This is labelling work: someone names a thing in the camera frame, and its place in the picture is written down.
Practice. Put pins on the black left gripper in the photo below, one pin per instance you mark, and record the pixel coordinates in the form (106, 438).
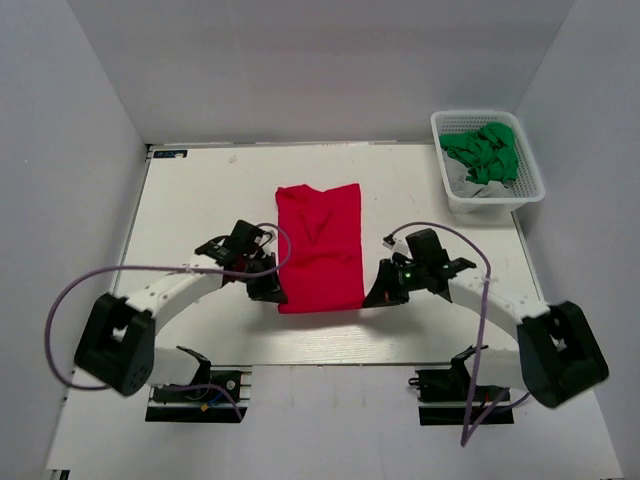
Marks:
(270, 290)

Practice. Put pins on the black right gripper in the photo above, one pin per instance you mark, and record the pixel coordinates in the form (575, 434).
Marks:
(385, 290)

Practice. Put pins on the red t shirt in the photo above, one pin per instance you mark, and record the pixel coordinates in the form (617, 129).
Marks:
(325, 270)

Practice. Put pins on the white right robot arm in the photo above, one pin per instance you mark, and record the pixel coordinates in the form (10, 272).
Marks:
(557, 355)

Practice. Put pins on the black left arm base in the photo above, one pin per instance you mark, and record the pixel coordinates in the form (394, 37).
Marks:
(226, 404)

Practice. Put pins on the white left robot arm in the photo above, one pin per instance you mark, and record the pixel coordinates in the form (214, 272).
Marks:
(118, 345)

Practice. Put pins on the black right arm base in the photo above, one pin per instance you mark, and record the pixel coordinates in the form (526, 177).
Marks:
(442, 400)

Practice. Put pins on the blue table label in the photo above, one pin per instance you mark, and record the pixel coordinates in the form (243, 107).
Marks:
(170, 154)

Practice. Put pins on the green t shirt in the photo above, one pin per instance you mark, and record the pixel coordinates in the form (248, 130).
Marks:
(488, 153)

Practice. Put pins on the white plastic basket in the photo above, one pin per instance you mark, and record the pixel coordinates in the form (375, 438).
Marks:
(527, 188)

